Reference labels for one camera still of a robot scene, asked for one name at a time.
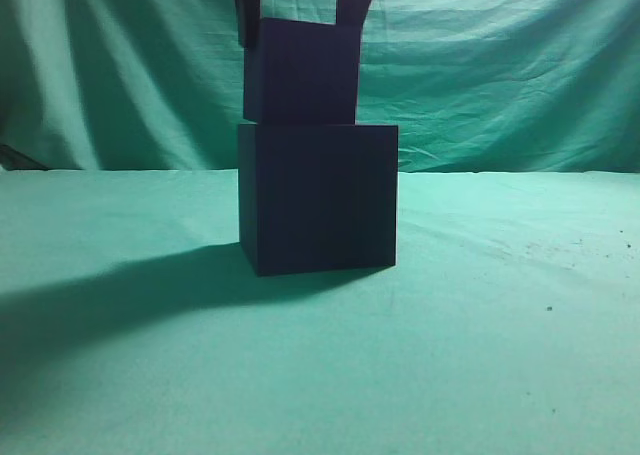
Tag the large dark cube box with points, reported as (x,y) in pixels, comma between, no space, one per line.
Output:
(317,198)

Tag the green backdrop cloth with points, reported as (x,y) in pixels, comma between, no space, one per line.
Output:
(474,85)

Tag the green table cloth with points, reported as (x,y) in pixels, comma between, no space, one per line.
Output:
(131,322)

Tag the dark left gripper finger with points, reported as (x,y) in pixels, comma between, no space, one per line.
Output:
(248,16)

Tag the small purple cube block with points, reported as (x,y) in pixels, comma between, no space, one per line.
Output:
(302,73)

